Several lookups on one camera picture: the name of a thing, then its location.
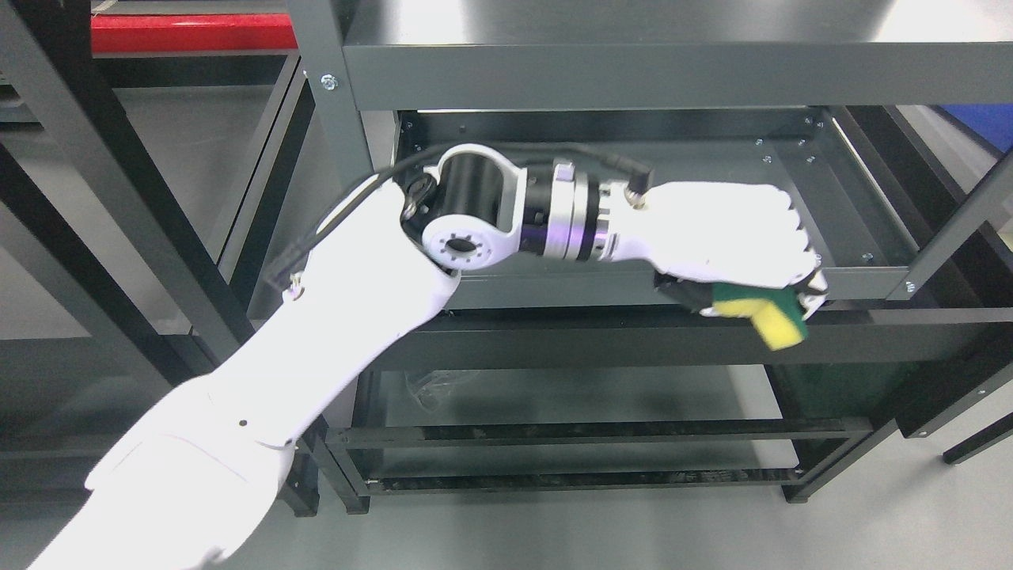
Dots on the black metal shelf rack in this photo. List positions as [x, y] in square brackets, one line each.
[143, 197]

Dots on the red bar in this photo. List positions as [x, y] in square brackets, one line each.
[191, 33]

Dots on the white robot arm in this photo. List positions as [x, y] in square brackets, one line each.
[194, 477]

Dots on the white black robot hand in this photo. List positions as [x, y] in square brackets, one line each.
[744, 234]

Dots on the grey metal shelf unit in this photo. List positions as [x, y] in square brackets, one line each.
[806, 94]

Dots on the green yellow sponge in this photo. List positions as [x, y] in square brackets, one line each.
[775, 314]

